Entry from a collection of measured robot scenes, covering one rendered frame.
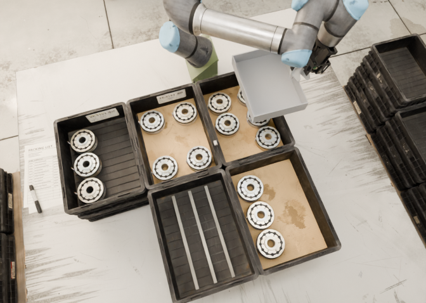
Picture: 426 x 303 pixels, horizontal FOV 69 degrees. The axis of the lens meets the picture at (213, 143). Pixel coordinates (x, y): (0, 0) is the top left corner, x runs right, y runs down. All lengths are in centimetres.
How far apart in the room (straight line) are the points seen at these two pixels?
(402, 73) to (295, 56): 134
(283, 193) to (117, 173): 68
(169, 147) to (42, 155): 63
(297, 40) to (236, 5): 207
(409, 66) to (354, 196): 102
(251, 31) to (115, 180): 79
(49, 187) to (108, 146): 35
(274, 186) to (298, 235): 21
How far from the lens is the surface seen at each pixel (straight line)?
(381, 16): 319
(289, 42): 92
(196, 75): 155
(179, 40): 141
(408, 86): 216
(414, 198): 215
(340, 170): 151
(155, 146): 133
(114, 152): 137
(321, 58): 107
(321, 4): 96
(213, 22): 97
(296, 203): 128
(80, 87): 174
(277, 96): 119
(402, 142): 207
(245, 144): 131
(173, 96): 136
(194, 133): 133
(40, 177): 161
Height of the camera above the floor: 204
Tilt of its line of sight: 68 degrees down
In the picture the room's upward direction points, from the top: 2 degrees counter-clockwise
